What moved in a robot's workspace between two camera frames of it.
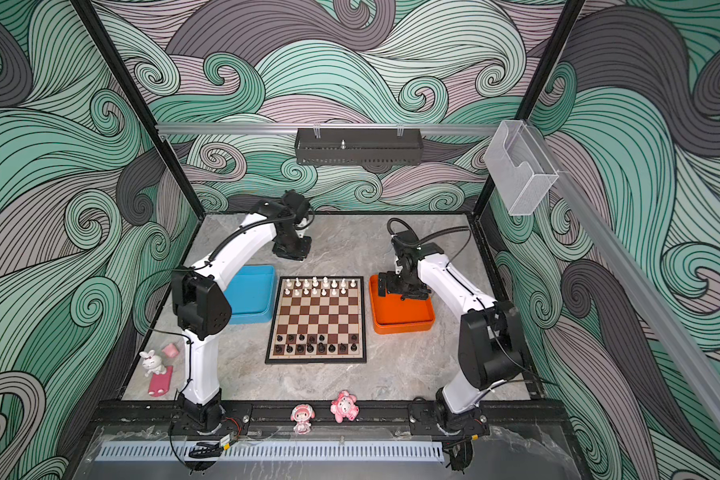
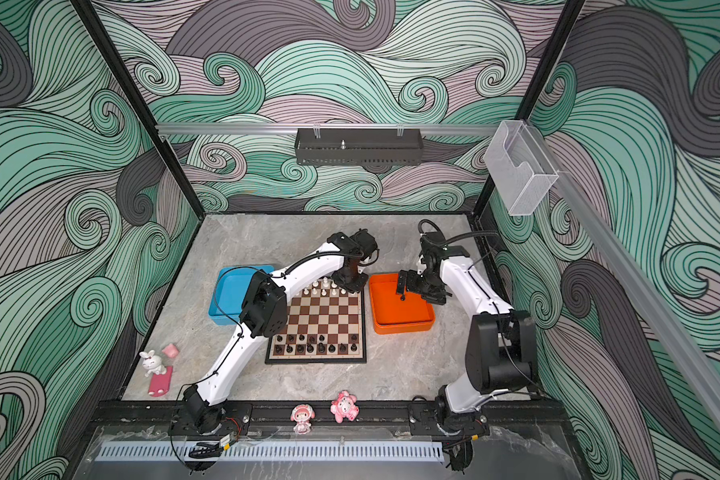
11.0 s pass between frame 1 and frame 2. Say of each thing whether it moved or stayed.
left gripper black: moved
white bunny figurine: stayed
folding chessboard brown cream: stayed
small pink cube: stayed
